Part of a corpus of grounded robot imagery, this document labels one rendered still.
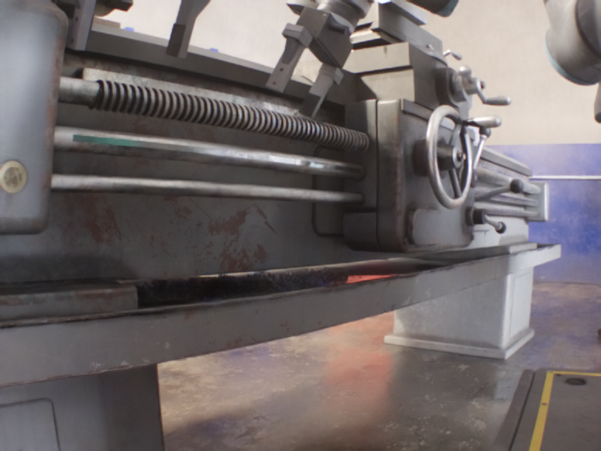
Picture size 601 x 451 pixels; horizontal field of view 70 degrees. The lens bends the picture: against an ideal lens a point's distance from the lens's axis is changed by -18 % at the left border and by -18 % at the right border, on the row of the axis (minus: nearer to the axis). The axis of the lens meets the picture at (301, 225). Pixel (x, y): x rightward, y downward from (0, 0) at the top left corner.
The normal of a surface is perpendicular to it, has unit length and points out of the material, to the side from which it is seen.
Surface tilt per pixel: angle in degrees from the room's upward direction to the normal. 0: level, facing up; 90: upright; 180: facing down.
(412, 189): 90
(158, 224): 90
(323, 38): 113
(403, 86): 90
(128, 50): 90
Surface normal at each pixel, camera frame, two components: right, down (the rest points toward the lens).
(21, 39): 0.76, 0.03
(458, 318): -0.65, 0.00
